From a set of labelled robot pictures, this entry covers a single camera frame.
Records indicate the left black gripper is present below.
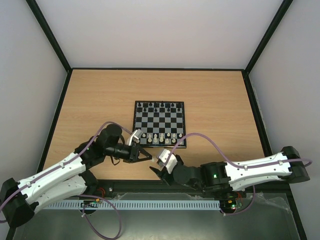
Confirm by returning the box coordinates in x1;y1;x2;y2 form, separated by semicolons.
106;142;153;163

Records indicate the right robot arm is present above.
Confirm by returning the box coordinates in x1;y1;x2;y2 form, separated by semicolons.
150;146;312;197

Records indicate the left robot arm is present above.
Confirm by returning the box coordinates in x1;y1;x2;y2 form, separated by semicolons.
0;121;153;228

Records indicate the left circuit board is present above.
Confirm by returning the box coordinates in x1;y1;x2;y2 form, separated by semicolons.
79;198;103;209

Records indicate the green circuit board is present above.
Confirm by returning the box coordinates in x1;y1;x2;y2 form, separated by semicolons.
231;203;243;210

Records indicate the black and silver chessboard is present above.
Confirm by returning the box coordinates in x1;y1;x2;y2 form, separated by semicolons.
132;100;186;148

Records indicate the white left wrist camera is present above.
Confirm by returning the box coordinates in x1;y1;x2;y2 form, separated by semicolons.
126;129;143;146

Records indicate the black aluminium frame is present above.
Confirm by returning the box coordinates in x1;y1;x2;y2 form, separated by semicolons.
6;0;308;240

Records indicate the grey slotted cable duct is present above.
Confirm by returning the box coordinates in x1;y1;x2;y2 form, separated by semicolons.
45;199;221;211

